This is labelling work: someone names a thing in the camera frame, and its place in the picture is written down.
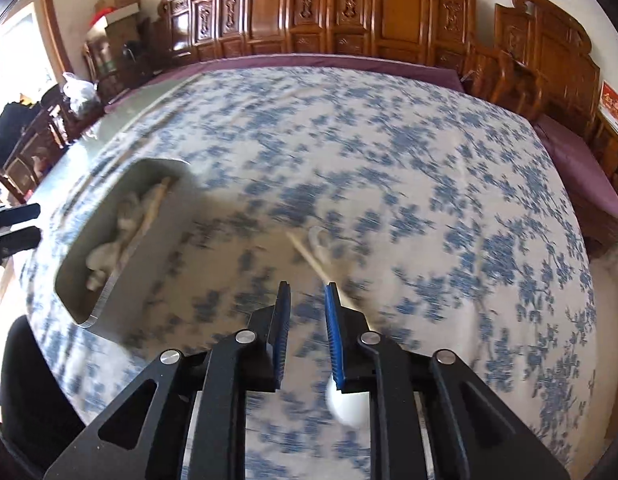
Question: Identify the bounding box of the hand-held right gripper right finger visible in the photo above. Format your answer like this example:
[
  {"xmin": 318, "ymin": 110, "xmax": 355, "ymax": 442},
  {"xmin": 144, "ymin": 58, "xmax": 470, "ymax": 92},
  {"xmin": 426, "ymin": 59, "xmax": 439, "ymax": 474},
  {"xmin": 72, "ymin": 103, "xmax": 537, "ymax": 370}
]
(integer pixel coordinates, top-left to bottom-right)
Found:
[{"xmin": 324, "ymin": 281, "xmax": 572, "ymax": 480}]

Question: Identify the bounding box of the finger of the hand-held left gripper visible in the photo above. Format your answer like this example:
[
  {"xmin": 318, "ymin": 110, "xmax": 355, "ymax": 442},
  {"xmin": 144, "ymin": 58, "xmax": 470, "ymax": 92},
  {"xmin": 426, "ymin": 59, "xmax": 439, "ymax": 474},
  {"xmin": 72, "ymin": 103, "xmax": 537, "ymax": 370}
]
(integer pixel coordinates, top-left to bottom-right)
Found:
[
  {"xmin": 0, "ymin": 226, "xmax": 42, "ymax": 270},
  {"xmin": 0, "ymin": 202, "xmax": 42, "ymax": 228}
]

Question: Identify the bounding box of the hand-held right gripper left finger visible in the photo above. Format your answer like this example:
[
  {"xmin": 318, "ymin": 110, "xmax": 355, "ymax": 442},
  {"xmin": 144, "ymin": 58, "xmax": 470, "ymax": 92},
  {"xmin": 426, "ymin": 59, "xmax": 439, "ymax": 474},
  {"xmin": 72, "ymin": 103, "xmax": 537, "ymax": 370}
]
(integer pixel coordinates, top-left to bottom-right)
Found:
[{"xmin": 44, "ymin": 281, "xmax": 294, "ymax": 480}]

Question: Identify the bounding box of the white plastic fork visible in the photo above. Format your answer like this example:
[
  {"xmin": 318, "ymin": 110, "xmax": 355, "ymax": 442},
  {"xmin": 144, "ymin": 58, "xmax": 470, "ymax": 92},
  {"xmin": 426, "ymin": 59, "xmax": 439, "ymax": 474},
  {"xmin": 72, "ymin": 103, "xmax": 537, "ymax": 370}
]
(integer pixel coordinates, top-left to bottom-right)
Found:
[{"xmin": 116, "ymin": 185, "xmax": 157, "ymax": 241}]

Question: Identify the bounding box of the stainless steel tray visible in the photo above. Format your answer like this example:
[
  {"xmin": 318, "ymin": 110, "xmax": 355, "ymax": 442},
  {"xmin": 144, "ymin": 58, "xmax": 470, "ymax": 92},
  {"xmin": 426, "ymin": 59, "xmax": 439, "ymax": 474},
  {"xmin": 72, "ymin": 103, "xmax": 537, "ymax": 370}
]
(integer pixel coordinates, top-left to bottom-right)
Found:
[{"xmin": 54, "ymin": 157, "xmax": 200, "ymax": 330}]

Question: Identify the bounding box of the wooden chair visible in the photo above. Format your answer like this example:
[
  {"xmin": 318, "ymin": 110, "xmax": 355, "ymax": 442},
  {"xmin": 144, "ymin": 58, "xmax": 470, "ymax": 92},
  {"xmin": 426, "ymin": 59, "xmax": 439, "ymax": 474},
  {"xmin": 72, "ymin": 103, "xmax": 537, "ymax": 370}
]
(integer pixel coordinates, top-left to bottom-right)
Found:
[{"xmin": 0, "ymin": 89, "xmax": 92, "ymax": 202}]

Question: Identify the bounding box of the black bag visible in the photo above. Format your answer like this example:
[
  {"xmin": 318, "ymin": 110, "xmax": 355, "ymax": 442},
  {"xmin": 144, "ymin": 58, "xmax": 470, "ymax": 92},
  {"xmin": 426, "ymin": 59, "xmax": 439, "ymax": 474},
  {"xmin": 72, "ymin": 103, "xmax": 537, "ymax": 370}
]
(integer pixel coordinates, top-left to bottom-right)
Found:
[{"xmin": 0, "ymin": 101, "xmax": 40, "ymax": 162}]

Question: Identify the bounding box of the clear plastic bag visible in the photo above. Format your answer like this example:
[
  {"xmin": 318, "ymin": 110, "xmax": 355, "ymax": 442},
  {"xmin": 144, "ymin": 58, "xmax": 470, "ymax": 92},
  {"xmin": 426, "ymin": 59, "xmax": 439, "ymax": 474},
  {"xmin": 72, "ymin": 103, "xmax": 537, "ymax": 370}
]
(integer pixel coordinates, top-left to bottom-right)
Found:
[{"xmin": 62, "ymin": 71, "xmax": 98, "ymax": 115}]

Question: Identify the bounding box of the person's dark clothing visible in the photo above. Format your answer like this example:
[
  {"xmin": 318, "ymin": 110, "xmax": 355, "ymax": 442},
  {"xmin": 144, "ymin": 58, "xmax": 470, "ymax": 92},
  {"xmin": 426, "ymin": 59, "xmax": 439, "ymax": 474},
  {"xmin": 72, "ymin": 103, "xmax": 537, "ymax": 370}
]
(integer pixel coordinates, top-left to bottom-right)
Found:
[{"xmin": 0, "ymin": 314, "xmax": 90, "ymax": 480}]

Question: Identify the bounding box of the wooden framed window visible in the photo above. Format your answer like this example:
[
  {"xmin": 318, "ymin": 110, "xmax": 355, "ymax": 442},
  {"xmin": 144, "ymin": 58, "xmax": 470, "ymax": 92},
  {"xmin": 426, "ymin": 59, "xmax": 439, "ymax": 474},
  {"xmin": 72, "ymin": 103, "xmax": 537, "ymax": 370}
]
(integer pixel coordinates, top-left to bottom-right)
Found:
[{"xmin": 0, "ymin": 0, "xmax": 72, "ymax": 111}]

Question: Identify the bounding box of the wooden armchair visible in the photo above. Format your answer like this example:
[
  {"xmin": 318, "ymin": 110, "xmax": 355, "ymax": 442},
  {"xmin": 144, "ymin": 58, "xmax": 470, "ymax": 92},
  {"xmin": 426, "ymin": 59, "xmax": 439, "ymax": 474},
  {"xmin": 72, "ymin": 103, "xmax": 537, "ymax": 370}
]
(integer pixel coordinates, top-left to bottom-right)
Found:
[{"xmin": 82, "ymin": 37, "xmax": 154, "ymax": 103}]

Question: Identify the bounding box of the blue floral tablecloth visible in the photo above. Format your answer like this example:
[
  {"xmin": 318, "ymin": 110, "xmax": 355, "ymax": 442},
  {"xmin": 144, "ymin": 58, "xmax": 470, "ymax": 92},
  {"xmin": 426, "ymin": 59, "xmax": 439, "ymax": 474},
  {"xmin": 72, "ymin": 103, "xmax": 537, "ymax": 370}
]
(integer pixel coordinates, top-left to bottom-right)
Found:
[{"xmin": 26, "ymin": 66, "xmax": 598, "ymax": 480}]

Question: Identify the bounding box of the large brown cardboard box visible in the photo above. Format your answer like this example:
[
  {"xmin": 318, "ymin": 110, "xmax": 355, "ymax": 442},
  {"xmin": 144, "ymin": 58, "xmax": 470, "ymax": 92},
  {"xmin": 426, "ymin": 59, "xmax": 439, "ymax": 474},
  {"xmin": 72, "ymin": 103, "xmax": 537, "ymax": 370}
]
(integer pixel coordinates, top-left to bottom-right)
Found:
[{"xmin": 105, "ymin": 19, "xmax": 146, "ymax": 52}]

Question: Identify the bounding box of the small carved wooden bench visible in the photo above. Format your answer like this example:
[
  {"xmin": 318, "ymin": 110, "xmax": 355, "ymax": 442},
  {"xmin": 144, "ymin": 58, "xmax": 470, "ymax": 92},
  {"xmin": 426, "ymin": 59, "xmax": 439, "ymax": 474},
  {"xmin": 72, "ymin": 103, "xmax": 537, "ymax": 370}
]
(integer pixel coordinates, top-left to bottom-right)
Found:
[{"xmin": 160, "ymin": 0, "xmax": 250, "ymax": 65}]

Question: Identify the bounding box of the purple cloth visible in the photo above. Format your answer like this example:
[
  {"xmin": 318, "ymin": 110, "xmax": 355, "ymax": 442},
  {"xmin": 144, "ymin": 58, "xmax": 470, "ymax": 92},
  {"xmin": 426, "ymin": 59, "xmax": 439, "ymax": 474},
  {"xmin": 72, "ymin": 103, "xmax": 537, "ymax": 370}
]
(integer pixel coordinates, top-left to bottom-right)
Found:
[{"xmin": 104, "ymin": 53, "xmax": 466, "ymax": 112}]

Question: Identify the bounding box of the purple seat cushion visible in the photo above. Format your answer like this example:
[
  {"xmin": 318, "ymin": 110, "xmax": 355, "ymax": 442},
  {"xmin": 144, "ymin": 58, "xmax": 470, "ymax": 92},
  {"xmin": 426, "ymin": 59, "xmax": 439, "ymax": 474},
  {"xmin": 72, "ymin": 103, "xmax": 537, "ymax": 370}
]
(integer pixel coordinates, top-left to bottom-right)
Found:
[{"xmin": 533, "ymin": 114, "xmax": 618, "ymax": 220}]

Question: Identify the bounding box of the large carved wooden bench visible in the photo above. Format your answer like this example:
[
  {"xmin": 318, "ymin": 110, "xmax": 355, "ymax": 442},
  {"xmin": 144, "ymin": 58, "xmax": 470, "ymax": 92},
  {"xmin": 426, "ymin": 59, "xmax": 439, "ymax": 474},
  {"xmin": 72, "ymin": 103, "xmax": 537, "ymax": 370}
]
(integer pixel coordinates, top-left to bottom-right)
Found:
[{"xmin": 228, "ymin": 0, "xmax": 478, "ymax": 70}]

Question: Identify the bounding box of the red paper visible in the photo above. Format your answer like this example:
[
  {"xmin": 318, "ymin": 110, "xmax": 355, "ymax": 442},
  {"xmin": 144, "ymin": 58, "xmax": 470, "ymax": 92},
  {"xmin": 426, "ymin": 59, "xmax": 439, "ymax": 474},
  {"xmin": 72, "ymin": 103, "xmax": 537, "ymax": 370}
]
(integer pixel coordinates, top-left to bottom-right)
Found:
[{"xmin": 600, "ymin": 79, "xmax": 618, "ymax": 127}]

